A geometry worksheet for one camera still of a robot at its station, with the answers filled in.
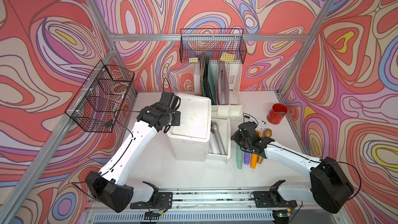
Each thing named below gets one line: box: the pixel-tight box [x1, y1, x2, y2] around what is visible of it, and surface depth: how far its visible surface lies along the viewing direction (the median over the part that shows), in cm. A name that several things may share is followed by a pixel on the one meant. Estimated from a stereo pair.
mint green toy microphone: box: [235, 144, 244, 170], surface depth 87 cm
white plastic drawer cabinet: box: [166, 93, 212, 162], surface depth 77 cm
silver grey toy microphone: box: [210, 121, 226, 156], surface depth 93 cm
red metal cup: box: [266, 103, 288, 125], surface depth 100 cm
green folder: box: [201, 54, 219, 106], surface depth 95 cm
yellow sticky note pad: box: [219, 52, 236, 64], surface depth 92 cm
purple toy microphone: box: [244, 151, 251, 165], surface depth 86 cm
